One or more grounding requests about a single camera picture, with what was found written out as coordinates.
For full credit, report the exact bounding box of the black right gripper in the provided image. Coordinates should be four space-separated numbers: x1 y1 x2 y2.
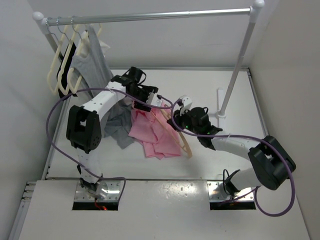
168 107 201 136

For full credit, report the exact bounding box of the pink t shirt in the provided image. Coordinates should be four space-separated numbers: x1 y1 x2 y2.
128 108 182 160

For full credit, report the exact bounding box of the beige plastic hanger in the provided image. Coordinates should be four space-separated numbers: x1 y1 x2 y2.
152 112 193 158

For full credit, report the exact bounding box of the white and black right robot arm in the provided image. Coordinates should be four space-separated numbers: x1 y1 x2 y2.
167 107 297 196

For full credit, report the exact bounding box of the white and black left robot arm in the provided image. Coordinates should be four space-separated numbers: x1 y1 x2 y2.
66 67 159 193

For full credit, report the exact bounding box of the grey shirt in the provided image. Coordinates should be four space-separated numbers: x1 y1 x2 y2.
70 25 135 150

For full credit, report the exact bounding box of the cream hanger with grey shirt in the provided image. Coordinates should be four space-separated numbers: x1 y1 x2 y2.
66 29 89 95

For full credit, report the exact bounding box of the cream hanger with black garment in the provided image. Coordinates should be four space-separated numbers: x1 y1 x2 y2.
56 17 76 98

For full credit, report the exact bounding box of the cream hanger far left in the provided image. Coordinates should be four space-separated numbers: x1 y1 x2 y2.
45 17 68 95

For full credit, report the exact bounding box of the white clothes rack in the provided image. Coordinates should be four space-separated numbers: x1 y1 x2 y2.
32 0 265 119

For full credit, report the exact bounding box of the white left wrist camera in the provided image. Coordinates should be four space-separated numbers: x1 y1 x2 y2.
146 92 163 108

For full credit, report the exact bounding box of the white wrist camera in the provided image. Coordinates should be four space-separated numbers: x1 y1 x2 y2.
146 92 163 108
178 95 193 116

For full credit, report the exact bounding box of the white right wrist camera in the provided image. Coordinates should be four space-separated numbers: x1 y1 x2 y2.
178 95 193 116

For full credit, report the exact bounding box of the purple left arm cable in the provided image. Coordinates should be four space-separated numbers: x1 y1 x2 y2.
45 87 173 202

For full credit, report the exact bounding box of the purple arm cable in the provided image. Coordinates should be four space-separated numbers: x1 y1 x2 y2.
45 87 173 202
171 98 296 217

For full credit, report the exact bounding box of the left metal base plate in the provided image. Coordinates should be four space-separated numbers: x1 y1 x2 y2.
74 178 126 203

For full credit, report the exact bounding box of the metal base plate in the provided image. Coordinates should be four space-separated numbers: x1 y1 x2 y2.
74 178 126 203
207 180 254 203

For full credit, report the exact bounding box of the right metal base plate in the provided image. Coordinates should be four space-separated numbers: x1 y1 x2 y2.
207 180 254 203

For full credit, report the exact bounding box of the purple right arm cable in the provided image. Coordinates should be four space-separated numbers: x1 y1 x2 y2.
171 98 296 217

